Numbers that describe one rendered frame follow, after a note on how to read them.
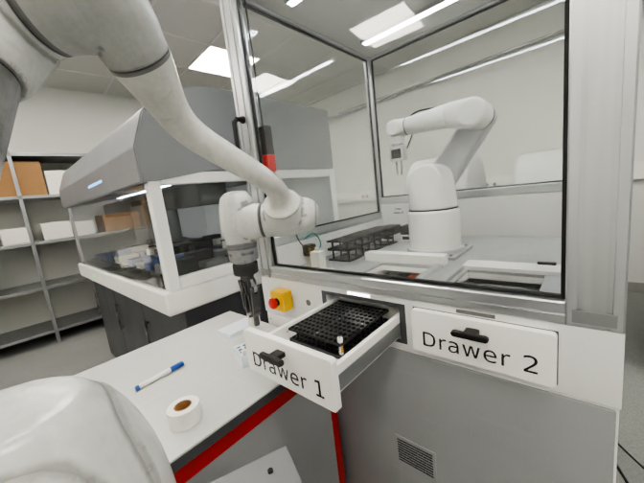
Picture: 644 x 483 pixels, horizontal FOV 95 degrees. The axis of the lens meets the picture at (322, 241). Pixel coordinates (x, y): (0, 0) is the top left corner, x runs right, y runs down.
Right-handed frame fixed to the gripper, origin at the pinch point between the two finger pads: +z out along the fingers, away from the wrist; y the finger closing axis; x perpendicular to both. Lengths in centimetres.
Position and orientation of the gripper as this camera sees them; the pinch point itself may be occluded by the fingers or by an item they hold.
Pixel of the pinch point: (254, 323)
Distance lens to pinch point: 99.2
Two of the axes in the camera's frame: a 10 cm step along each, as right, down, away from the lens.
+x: 8.3, -1.8, 5.3
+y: 5.5, 0.7, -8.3
